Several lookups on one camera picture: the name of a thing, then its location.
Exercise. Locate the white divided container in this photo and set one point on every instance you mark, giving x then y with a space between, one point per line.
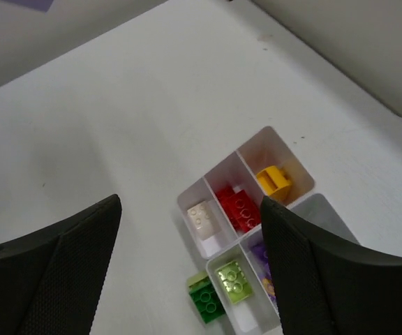
239 171
258 314

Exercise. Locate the purple butterfly wing lego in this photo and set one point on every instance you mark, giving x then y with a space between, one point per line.
260 254

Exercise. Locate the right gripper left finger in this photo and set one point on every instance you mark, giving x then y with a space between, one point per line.
51 279

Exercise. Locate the green and lime lego stack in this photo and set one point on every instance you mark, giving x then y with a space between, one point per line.
205 298

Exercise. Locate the lime lego brick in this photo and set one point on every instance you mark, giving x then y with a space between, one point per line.
234 282

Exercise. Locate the right white divided container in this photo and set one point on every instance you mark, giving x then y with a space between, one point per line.
258 314

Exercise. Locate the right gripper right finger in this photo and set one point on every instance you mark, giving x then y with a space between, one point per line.
325 284

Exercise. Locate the left white divided container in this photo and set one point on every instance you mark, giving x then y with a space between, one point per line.
239 171

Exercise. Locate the red curved base lego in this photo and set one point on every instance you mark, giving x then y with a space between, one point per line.
244 211

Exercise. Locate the white lego brick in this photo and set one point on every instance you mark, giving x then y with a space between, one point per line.
202 220

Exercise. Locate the red curved lego piece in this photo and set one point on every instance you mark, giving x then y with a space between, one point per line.
227 199

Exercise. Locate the yellow and red lego stack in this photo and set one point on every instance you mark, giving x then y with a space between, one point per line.
274 182

